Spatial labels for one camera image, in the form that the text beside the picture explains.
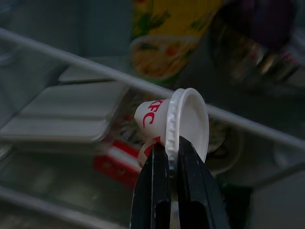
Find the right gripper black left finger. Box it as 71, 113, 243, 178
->
130, 141, 172, 229

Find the purple patterned bowl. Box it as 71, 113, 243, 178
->
212, 0, 305, 79

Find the patterned ceramic plate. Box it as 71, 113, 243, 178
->
207, 116, 244, 177

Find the red white food box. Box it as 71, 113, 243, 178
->
92, 139, 143, 186

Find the white red KFC cup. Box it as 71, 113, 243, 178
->
133, 87, 210, 179

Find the yellow instant noodle cup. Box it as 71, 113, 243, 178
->
130, 0, 222, 85

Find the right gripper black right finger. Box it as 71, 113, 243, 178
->
175, 135, 234, 229

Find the glass fridge shelf white trim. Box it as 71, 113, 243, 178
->
0, 26, 305, 153
0, 186, 134, 229

